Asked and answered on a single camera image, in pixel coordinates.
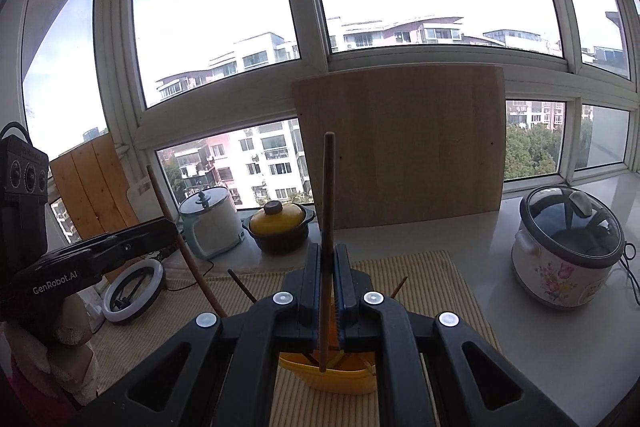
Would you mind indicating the striped table cloth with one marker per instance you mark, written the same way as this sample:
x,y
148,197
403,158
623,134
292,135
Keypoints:
x,y
450,297

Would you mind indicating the brown wooden chopstick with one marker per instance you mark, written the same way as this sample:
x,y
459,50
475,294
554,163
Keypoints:
x,y
327,187
197,274
242,288
398,288

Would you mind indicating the white cutting board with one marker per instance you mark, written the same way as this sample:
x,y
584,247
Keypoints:
x,y
140,202

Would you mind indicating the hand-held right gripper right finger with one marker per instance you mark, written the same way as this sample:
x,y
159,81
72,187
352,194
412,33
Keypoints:
x,y
345,287

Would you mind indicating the pink garment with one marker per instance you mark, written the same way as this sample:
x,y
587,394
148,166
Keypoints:
x,y
30,397

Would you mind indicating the person's left hand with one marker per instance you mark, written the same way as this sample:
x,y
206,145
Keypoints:
x,y
65,357

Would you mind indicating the yellow plastic utensil holder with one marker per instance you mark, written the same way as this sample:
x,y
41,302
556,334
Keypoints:
x,y
340,382

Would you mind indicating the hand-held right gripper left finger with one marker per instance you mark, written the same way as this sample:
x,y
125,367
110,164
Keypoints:
x,y
312,287

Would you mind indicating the dark casserole pot yellow lid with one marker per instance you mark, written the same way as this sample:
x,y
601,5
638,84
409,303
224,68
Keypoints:
x,y
277,222

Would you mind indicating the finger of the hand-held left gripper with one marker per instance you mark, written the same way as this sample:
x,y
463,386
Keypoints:
x,y
145,242

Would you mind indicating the floral white rice cooker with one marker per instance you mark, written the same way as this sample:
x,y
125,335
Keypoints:
x,y
560,267

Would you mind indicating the light wooden board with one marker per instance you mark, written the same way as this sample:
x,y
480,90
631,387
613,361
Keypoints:
x,y
410,147

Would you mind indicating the wooden plank panel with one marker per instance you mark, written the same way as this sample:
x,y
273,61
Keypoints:
x,y
95,187

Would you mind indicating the white window frame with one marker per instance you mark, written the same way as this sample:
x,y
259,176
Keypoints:
x,y
310,7

